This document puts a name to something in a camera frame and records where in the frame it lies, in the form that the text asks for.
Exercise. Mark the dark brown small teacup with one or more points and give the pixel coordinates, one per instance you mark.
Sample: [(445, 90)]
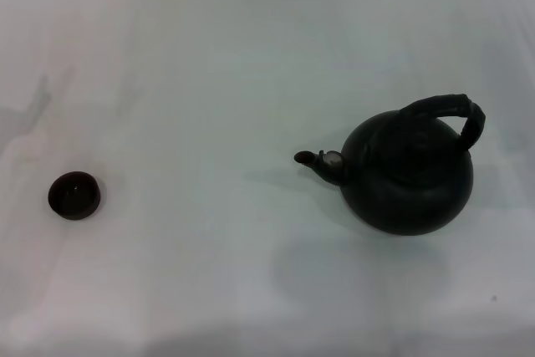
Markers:
[(75, 196)]

